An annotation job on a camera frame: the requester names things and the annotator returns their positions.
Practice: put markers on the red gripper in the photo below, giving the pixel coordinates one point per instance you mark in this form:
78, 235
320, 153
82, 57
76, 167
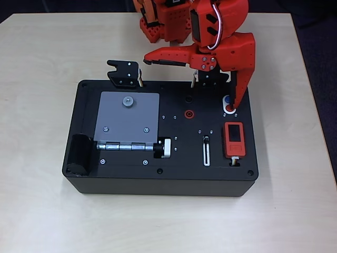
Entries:
238, 54

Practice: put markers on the blue round button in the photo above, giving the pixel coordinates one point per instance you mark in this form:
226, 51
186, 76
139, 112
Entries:
226, 99

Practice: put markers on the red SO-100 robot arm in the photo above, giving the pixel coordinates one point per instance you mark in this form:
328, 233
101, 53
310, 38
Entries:
231, 15

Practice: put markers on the white slider track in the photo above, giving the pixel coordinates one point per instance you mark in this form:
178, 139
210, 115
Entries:
208, 160

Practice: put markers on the black banana socket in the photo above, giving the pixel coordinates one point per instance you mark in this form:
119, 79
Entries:
188, 99

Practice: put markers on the red banana socket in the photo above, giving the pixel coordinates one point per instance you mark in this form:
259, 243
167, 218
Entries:
189, 114

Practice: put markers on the red printed table clamp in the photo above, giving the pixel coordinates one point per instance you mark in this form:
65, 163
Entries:
150, 33

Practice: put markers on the red display module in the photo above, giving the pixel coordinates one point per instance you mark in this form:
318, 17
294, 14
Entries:
235, 139

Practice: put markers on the white hinge end block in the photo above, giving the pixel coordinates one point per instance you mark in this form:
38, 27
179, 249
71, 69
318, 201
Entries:
166, 149

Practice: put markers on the orange printed part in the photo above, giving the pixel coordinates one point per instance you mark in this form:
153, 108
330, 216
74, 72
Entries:
137, 5

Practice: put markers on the grey door plate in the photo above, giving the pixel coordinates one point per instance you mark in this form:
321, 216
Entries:
126, 121

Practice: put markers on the metal door hinge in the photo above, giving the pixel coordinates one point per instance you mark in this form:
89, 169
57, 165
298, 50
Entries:
123, 146

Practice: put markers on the black task board box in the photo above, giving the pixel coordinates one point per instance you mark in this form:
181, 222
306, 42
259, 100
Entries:
126, 182

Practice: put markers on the black probe holder bracket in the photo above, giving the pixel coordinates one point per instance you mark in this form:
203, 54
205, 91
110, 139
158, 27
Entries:
123, 73
208, 80

